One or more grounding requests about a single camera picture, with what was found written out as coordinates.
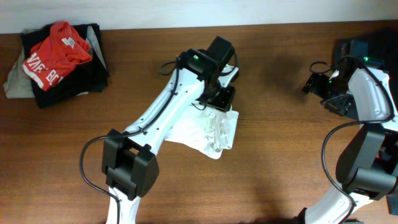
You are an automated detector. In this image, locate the white t-shirt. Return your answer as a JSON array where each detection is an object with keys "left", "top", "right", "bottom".
[{"left": 165, "top": 105, "right": 239, "bottom": 159}]

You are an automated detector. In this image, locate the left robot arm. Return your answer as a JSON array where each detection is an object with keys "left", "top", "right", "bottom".
[{"left": 101, "top": 47, "right": 239, "bottom": 223}]

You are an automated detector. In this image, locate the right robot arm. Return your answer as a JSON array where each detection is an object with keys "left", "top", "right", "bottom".
[{"left": 294, "top": 39, "right": 397, "bottom": 223}]

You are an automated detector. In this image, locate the dark garment at right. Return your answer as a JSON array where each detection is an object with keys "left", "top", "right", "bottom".
[{"left": 332, "top": 27, "right": 397, "bottom": 104}]

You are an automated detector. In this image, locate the black folded garment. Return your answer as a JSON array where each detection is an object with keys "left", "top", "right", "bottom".
[{"left": 31, "top": 23, "right": 109, "bottom": 109}]

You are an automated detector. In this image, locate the red printed t-shirt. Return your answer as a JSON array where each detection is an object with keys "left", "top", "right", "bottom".
[{"left": 22, "top": 21, "right": 92, "bottom": 91}]

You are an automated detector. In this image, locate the grey folded garment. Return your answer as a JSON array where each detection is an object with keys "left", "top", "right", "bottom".
[{"left": 3, "top": 48, "right": 34, "bottom": 99}]

